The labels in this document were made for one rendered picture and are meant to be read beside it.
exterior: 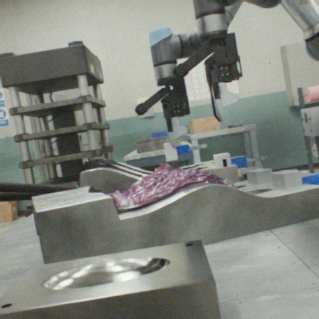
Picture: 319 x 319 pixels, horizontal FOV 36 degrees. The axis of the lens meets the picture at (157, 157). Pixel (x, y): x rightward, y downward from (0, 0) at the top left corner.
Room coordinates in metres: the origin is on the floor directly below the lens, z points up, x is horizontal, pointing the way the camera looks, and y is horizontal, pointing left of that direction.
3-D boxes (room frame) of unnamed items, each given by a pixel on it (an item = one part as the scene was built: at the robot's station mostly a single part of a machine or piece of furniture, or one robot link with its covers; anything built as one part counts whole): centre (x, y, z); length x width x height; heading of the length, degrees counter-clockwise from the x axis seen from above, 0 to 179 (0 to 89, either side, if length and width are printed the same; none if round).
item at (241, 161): (1.21, -0.21, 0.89); 0.13 x 0.05 x 0.05; 88
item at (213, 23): (1.22, -0.19, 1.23); 0.08 x 0.08 x 0.05
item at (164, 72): (1.51, -0.07, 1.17); 0.08 x 0.08 x 0.05
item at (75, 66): (5.87, 1.00, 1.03); 1.54 x 0.94 x 2.06; 178
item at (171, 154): (1.51, -0.09, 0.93); 0.13 x 0.05 x 0.05; 89
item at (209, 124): (7.27, -0.77, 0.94); 0.41 x 0.33 x 0.29; 95
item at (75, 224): (0.92, -0.01, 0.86); 0.50 x 0.26 x 0.11; 106
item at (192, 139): (7.25, -0.94, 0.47); 1.10 x 0.52 x 0.94; 96
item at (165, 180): (0.93, -0.01, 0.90); 0.26 x 0.18 x 0.08; 106
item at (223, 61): (1.21, -0.19, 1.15); 0.09 x 0.08 x 0.12; 88
